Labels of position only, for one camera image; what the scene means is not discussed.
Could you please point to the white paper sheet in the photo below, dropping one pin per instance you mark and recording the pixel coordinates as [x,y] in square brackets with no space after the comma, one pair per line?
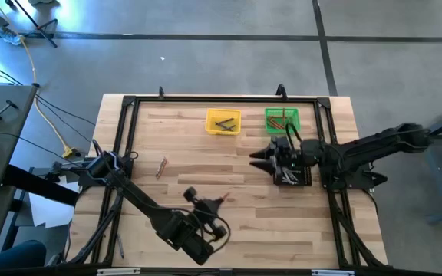
[48,212]

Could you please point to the yellow plastic basket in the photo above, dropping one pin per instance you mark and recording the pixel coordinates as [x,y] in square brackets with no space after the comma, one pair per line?
[210,115]

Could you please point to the silver edge bracket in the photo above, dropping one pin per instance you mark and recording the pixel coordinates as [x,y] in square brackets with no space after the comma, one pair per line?
[117,272]
[332,273]

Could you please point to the person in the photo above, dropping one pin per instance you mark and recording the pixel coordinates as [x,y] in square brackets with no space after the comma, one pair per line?
[17,257]

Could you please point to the black aluminium table frame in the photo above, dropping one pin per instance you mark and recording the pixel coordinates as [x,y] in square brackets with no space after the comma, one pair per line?
[225,99]

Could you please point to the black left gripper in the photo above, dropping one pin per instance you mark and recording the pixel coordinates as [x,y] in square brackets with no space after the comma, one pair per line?
[205,211]

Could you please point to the black crossbeam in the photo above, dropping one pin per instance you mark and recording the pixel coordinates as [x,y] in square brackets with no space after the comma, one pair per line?
[40,184]

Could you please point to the green plastic basket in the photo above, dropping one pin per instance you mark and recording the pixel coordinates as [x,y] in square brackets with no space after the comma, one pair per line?
[292,122]

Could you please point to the grey metal table leg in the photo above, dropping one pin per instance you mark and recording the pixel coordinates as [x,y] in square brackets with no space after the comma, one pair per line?
[439,184]

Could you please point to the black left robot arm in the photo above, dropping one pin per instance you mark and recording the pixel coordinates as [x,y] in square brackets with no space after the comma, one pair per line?
[140,199]

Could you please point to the grey side table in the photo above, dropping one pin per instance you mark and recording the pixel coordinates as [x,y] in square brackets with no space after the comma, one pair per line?
[2,142]

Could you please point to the black tripod stand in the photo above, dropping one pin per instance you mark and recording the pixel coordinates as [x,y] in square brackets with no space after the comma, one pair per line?
[37,26]

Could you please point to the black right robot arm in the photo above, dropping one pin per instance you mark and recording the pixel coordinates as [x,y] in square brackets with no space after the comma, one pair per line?
[367,147]

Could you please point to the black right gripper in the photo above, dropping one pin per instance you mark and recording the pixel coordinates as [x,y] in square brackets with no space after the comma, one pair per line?
[282,153]

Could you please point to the grey crayon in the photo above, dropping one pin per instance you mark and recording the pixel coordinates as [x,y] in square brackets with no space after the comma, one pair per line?
[294,175]
[287,178]

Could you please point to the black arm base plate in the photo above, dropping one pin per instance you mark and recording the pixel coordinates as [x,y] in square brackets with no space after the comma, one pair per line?
[90,183]
[359,179]

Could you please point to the black plastic basket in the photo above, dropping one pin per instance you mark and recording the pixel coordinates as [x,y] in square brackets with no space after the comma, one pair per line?
[307,178]

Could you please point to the black clamp mount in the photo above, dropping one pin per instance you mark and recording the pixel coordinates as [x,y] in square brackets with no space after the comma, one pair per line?
[54,170]

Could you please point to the blue crayon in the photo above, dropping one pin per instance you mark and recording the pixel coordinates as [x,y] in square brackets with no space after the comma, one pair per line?
[225,121]
[229,127]

